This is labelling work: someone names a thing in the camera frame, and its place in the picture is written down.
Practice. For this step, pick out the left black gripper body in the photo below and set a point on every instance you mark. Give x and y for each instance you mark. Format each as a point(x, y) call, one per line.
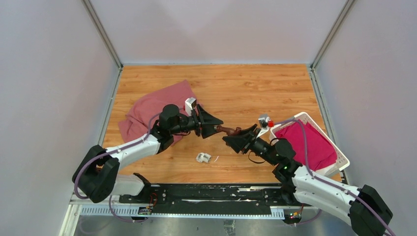
point(190, 123)

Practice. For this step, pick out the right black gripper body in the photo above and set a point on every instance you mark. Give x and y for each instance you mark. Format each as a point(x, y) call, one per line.
point(258, 146)

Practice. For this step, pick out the brown metal water faucet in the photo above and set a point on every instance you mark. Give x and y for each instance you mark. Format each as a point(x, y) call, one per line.
point(226, 130)

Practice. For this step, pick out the white pipe elbow fitting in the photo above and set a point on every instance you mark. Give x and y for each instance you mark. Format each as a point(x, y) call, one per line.
point(203, 157)

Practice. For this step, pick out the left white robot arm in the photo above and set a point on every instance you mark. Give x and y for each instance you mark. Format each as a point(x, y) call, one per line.
point(97, 176)

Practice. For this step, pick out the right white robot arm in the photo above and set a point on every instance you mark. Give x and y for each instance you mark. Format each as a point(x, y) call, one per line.
point(362, 208)

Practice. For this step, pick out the dusty pink cloth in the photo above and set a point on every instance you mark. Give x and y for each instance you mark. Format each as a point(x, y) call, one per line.
point(136, 121)

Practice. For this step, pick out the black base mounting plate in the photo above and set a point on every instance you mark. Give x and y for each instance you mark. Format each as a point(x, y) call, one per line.
point(213, 198)

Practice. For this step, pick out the magenta cloth in basket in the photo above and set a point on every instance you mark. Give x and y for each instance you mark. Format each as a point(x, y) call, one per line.
point(320, 152)

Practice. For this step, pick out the white plastic basket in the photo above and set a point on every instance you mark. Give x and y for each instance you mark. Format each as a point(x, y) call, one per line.
point(342, 161)

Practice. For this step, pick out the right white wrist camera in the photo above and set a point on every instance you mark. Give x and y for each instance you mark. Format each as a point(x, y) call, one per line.
point(265, 123)

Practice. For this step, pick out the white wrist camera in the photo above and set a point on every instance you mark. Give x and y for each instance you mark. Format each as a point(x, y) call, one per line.
point(265, 123)
point(190, 105)

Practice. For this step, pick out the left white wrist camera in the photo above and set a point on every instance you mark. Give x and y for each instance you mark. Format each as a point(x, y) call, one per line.
point(190, 105)

